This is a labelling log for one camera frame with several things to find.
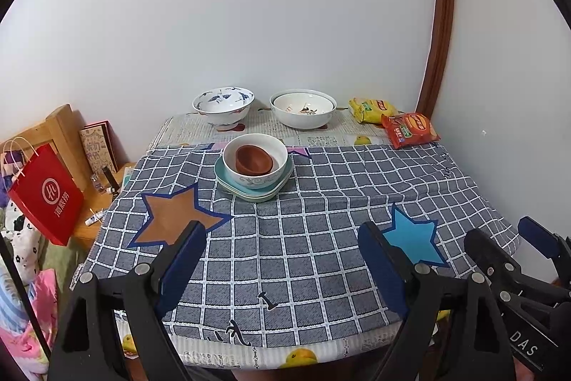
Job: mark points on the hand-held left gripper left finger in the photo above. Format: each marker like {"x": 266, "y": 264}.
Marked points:
{"x": 183, "y": 260}

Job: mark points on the white spotted cloth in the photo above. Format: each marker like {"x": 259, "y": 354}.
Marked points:
{"x": 20, "y": 247}

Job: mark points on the red paper bag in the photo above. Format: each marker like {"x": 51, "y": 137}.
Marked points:
{"x": 44, "y": 198}

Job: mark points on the small white tube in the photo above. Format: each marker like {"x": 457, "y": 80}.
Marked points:
{"x": 94, "y": 216}

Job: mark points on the brown wooden door frame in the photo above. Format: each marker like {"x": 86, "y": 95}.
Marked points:
{"x": 439, "y": 6}

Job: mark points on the grey checked tablecloth with stars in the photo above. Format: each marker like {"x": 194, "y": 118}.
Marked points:
{"x": 312, "y": 238}

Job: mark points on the red chip bag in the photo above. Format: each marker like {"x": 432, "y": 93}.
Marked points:
{"x": 410, "y": 129}

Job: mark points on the green plate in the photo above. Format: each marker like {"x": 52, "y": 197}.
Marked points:
{"x": 250, "y": 198}

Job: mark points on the large white printed bowl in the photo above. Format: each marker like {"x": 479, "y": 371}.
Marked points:
{"x": 303, "y": 115}

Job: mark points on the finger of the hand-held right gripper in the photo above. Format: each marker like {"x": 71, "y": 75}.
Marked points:
{"x": 490, "y": 256}
{"x": 542, "y": 238}

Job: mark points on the white bowl with grey pattern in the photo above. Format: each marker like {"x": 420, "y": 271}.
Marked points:
{"x": 279, "y": 158}

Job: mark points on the wooden side table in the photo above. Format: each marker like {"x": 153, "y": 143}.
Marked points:
{"x": 62, "y": 126}

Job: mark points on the pink printed blanket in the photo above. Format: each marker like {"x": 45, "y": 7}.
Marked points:
{"x": 26, "y": 327}

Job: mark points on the yellow chip bag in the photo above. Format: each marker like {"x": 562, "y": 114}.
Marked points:
{"x": 372, "y": 108}

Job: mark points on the thin black rod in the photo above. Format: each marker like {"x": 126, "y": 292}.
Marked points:
{"x": 26, "y": 305}

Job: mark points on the blue patterned footed bowl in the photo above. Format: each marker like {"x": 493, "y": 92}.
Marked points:
{"x": 223, "y": 104}

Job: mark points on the patterned book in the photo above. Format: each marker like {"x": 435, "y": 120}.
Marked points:
{"x": 96, "y": 149}

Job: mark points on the small brown bowl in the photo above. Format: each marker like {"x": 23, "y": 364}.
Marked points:
{"x": 252, "y": 153}
{"x": 255, "y": 170}

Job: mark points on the small dark bottle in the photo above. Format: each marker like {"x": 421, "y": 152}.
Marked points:
{"x": 111, "y": 180}

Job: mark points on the teal plate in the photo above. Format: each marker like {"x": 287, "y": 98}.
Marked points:
{"x": 221, "y": 175}

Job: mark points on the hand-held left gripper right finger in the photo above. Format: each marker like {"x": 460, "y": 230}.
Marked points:
{"x": 383, "y": 269}

